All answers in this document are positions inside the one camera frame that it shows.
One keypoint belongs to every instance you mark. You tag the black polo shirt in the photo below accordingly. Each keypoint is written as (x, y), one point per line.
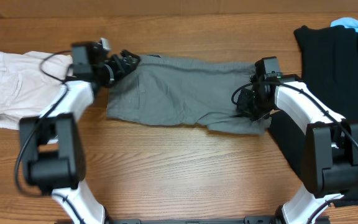
(330, 66)

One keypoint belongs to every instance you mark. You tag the grey shorts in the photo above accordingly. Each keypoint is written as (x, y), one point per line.
(168, 91)

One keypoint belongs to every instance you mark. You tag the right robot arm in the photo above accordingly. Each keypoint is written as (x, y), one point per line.
(330, 155)

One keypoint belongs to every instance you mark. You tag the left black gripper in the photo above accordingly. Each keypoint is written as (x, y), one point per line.
(119, 70)

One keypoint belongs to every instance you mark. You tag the folded beige shorts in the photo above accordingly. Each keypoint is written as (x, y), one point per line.
(24, 89)

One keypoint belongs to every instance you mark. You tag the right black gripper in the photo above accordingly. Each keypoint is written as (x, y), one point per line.
(244, 108)

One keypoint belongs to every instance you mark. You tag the light blue garment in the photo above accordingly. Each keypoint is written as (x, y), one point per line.
(347, 22)

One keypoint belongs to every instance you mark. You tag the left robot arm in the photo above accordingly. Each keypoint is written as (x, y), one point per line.
(51, 155)

